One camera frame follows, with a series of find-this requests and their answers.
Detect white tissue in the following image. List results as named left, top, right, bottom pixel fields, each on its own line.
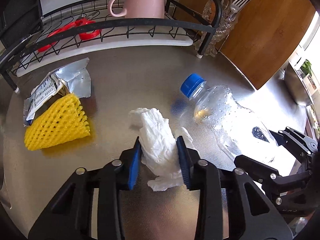
left=129, top=108, right=195, bottom=192

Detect clear plastic water bottle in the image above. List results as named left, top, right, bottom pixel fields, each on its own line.
left=180, top=73, right=278, bottom=165

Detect yellow foam fruit net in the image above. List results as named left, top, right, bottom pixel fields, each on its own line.
left=24, top=93, right=91, bottom=151

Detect silver foil wrapper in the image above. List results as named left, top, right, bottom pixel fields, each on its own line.
left=23, top=58, right=91, bottom=127

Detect wooden cutting board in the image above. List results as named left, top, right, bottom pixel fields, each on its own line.
left=215, top=0, right=316, bottom=89

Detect red scissors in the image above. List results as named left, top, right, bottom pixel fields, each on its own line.
left=37, top=17, right=103, bottom=53

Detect pink mug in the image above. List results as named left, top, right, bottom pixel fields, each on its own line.
left=107, top=0, right=164, bottom=19

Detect glass cutlery holder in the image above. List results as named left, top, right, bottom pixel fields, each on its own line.
left=204, top=0, right=251, bottom=57

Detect black dish rack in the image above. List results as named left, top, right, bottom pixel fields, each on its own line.
left=1, top=0, right=222, bottom=92

